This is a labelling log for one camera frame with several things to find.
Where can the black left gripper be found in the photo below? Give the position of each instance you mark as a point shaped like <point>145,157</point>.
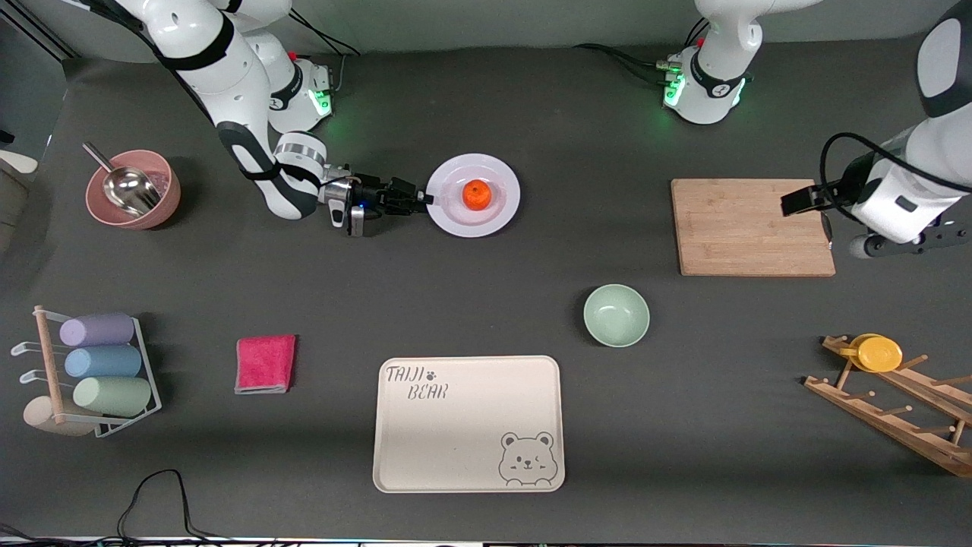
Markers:
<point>803,200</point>

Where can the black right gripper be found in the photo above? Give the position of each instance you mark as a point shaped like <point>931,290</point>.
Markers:
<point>371,189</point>

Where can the white round plate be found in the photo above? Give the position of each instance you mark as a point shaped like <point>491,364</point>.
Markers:
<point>456,216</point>

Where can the orange mandarin fruit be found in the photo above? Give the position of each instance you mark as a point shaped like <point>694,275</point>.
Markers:
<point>477,194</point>

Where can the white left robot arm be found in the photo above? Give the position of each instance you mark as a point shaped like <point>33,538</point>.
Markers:
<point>911,197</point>

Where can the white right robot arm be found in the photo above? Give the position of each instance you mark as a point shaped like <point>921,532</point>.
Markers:
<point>190,45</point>

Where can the wooden cutting board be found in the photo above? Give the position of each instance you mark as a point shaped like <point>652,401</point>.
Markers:
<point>729,228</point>

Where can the yellow cup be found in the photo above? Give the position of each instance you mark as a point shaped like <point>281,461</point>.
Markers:
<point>879,354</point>

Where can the pink folded cloth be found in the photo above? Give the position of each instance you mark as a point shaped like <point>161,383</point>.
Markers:
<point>266,365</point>

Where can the pale green bowl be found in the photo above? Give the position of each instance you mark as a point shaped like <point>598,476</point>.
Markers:
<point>616,316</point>

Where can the pink bowl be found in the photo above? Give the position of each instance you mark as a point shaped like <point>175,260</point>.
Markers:
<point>171,201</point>

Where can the wooden peg rack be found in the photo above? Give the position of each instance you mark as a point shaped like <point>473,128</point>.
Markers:
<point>881,425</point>

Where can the cream bear print tray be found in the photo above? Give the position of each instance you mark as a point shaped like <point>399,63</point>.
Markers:
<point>463,433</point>

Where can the metal scoop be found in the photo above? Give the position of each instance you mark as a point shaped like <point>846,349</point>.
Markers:
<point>129,190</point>

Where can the purple cup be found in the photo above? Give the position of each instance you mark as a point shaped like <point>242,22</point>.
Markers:
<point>97,330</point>

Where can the blue cup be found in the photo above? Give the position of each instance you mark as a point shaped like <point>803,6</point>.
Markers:
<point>102,362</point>

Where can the green cup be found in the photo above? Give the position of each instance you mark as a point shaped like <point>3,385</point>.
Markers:
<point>112,396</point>

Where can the off-white flat object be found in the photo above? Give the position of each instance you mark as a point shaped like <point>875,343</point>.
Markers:
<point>15,162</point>

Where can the beige cup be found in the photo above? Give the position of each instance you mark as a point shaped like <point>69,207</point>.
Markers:
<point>38,415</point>

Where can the black frame bar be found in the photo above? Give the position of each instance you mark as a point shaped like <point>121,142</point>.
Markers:
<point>45,36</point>

